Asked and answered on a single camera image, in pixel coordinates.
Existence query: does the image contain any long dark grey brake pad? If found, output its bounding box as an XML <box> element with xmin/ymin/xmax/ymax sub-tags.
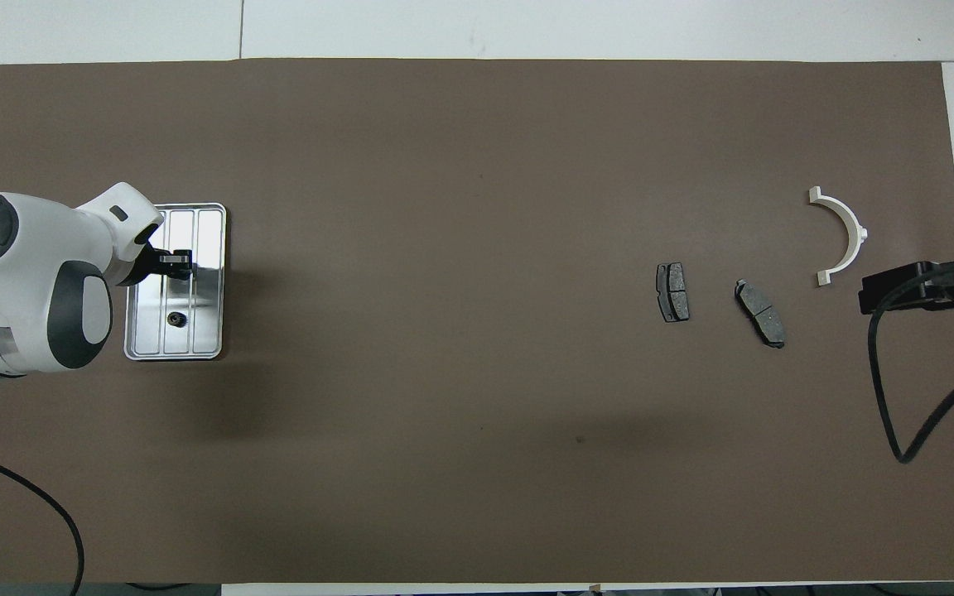
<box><xmin>734</xmin><ymin>279</ymin><xmax>787</xmax><ymax>349</ymax></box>

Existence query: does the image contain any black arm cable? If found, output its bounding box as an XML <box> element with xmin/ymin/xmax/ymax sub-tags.
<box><xmin>868</xmin><ymin>255</ymin><xmax>954</xmax><ymax>464</ymax></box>
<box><xmin>0</xmin><ymin>445</ymin><xmax>86</xmax><ymax>596</ymax></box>

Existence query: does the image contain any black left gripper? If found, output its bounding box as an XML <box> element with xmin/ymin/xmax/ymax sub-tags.
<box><xmin>131</xmin><ymin>236</ymin><xmax>195</xmax><ymax>287</ymax></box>

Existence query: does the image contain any short dark grey brake pad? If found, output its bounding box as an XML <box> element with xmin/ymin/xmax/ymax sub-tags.
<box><xmin>656</xmin><ymin>262</ymin><xmax>691</xmax><ymax>324</ymax></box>

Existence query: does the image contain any brown table mat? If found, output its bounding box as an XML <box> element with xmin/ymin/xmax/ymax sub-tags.
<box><xmin>0</xmin><ymin>58</ymin><xmax>954</xmax><ymax>584</ymax></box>

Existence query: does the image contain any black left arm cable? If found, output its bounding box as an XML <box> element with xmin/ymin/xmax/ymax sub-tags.
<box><xmin>0</xmin><ymin>445</ymin><xmax>86</xmax><ymax>596</ymax></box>

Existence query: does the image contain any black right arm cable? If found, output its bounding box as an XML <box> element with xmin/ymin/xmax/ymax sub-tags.
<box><xmin>868</xmin><ymin>255</ymin><xmax>954</xmax><ymax>464</ymax></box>

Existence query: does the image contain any silver metal tray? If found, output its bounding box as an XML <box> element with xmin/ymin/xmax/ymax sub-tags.
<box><xmin>124</xmin><ymin>203</ymin><xmax>228</xmax><ymax>362</ymax></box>

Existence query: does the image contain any white curved plastic bracket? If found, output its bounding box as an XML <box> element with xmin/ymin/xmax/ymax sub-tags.
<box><xmin>808</xmin><ymin>186</ymin><xmax>869</xmax><ymax>287</ymax></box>

